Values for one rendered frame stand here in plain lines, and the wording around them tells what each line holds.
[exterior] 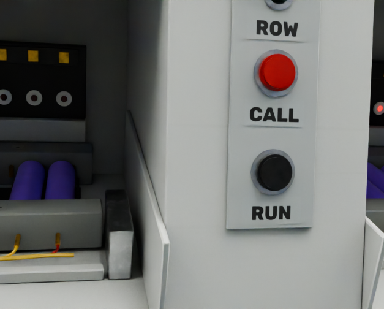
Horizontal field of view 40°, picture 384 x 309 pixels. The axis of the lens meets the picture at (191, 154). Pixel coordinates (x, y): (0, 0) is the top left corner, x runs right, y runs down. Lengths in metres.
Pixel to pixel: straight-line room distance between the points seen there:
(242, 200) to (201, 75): 0.06
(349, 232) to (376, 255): 0.02
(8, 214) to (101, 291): 0.06
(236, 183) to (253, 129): 0.02
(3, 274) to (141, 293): 0.07
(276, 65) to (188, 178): 0.06
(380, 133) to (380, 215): 0.13
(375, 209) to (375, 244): 0.09
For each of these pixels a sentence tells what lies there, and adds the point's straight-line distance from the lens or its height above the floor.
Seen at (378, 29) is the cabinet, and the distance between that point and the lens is 0.50.
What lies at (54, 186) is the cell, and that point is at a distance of 0.34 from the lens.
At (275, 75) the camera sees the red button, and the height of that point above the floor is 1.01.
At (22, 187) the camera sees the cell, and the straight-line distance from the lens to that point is 0.33.
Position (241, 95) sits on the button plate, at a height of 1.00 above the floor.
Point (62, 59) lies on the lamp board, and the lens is 0.38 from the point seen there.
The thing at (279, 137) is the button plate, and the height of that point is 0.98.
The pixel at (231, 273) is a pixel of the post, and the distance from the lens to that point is 0.24.
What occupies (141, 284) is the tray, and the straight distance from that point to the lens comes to 0.28.
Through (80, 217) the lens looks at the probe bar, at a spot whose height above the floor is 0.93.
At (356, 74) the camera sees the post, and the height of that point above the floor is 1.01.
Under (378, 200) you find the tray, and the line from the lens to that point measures 0.36.
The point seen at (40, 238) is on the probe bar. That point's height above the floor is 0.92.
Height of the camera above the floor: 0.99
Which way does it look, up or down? 3 degrees down
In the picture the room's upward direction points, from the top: 1 degrees clockwise
